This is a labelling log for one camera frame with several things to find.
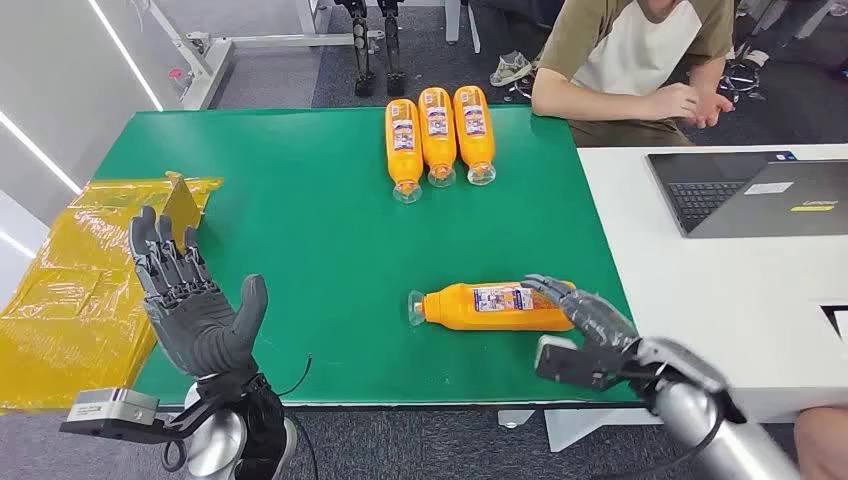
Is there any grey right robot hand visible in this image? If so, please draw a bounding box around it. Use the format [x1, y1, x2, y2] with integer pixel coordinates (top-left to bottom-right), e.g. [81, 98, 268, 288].
[519, 273, 641, 360]

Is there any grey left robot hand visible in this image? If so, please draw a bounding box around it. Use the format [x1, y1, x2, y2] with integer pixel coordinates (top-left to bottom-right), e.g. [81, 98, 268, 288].
[127, 205, 270, 383]

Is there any orange bottle with clear cap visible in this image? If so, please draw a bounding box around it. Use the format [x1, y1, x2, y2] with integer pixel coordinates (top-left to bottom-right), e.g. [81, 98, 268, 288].
[384, 97, 425, 205]
[407, 281, 578, 333]
[417, 86, 458, 189]
[453, 84, 497, 187]

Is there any yellow plastic-wrapped cardboard box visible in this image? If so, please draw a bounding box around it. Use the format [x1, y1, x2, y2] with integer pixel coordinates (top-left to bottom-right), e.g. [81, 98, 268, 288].
[0, 172, 225, 413]

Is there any green table mat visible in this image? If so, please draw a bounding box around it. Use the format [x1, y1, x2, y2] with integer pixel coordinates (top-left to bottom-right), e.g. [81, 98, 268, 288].
[92, 105, 641, 407]

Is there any dark grey laptop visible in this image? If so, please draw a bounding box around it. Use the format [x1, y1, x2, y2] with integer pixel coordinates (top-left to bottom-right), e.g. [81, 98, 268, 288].
[646, 150, 848, 240]

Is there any person's right hand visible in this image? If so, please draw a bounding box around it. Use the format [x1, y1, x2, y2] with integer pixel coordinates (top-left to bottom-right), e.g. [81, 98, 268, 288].
[645, 82, 702, 123]

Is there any person's hand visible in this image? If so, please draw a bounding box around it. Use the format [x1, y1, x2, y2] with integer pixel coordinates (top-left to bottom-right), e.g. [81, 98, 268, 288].
[688, 91, 735, 130]
[645, 82, 702, 123]

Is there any person's left hand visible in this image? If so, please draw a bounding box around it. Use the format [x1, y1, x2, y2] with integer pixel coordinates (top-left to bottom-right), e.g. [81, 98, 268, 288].
[688, 91, 735, 130]

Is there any seated person's knee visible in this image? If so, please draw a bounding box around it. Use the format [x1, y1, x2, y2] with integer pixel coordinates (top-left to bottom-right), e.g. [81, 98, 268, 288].
[793, 405, 848, 480]

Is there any grey sneaker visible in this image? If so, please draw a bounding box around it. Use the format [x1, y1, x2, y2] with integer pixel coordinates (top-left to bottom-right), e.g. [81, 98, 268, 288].
[489, 51, 534, 88]

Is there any person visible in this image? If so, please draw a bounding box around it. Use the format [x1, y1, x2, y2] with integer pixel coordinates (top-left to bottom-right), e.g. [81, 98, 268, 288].
[529, 0, 737, 148]

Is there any office chair base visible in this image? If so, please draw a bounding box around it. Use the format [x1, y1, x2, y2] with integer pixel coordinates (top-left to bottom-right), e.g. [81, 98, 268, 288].
[718, 56, 764, 103]

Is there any black robot leg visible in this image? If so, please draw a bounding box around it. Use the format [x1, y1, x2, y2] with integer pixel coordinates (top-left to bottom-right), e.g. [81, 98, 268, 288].
[377, 0, 407, 98]
[334, 0, 376, 99]

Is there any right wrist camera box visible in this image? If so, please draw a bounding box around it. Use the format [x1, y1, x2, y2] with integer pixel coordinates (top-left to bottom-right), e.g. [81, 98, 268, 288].
[533, 335, 629, 392]

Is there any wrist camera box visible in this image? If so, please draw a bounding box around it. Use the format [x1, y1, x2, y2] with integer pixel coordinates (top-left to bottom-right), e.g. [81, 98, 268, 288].
[533, 335, 629, 392]
[59, 388, 162, 444]

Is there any white desk leg bracket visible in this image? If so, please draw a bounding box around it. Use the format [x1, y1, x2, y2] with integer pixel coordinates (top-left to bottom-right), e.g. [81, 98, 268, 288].
[496, 407, 664, 454]

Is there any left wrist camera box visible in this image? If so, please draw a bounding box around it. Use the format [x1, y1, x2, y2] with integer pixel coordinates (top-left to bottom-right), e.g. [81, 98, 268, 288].
[59, 388, 162, 444]

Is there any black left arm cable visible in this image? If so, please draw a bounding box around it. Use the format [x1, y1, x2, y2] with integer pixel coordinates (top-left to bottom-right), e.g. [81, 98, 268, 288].
[276, 354, 314, 399]

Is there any white table frame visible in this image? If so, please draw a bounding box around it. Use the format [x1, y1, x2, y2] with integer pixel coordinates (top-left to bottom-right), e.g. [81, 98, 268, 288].
[142, 0, 386, 112]

